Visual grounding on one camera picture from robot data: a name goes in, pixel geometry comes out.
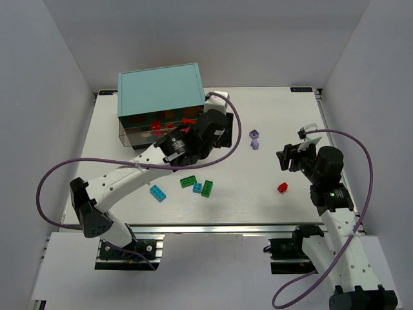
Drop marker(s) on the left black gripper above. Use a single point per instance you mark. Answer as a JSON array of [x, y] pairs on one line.
[[226, 128]]

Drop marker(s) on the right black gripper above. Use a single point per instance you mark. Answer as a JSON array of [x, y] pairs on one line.
[[293, 157]]

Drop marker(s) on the small red lego brick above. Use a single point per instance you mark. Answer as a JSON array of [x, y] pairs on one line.
[[282, 187]]

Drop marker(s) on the red long lego brick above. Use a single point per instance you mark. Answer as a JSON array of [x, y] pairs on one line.
[[188, 120]]

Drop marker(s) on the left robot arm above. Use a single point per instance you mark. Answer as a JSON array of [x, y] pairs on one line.
[[183, 147]]

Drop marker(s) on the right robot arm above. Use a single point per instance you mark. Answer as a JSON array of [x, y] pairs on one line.
[[341, 261]]

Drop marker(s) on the purple lego brick lower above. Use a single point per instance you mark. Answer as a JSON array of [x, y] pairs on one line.
[[254, 144]]

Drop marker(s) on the purple lego brick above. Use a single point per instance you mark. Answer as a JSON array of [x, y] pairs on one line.
[[254, 134], [254, 144]]

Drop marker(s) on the purple lego brick upper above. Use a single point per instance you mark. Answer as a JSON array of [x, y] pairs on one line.
[[254, 134]]

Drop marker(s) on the green long lego brick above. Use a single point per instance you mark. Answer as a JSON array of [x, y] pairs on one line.
[[188, 181]]

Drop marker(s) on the small cyan lego brick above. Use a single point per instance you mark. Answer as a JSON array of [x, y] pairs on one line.
[[197, 188]]

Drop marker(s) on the teal drawer cabinet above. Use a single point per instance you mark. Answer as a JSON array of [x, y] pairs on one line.
[[164, 94]]

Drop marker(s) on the long cyan lego brick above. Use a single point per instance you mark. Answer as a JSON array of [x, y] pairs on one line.
[[157, 193]]

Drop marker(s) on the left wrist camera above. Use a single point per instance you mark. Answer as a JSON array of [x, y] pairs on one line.
[[213, 102]]

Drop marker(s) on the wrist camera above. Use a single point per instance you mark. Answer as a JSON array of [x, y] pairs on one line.
[[213, 102], [308, 139]]

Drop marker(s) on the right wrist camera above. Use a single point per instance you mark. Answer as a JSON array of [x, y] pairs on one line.
[[308, 139]]

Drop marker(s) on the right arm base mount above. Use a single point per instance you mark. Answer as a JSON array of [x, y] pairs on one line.
[[287, 255]]

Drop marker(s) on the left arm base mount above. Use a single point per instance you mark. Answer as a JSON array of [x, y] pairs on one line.
[[143, 255]]

